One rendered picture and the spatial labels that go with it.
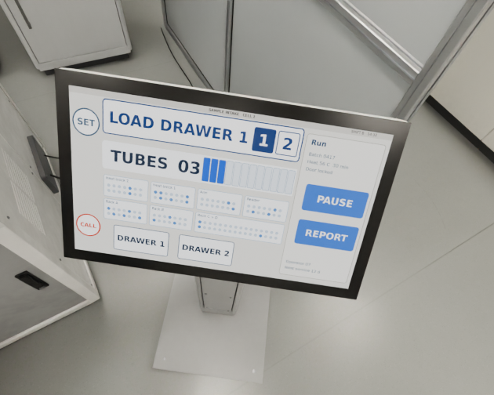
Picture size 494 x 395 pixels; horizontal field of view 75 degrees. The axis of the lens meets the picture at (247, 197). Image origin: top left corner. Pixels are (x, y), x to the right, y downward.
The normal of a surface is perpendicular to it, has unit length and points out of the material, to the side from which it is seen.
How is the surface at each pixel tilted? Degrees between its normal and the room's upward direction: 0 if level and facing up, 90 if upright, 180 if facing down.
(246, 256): 50
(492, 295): 0
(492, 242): 0
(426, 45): 90
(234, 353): 3
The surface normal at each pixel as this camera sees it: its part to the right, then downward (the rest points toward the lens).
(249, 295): 0.18, -0.49
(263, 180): -0.04, 0.33
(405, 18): -0.87, 0.38
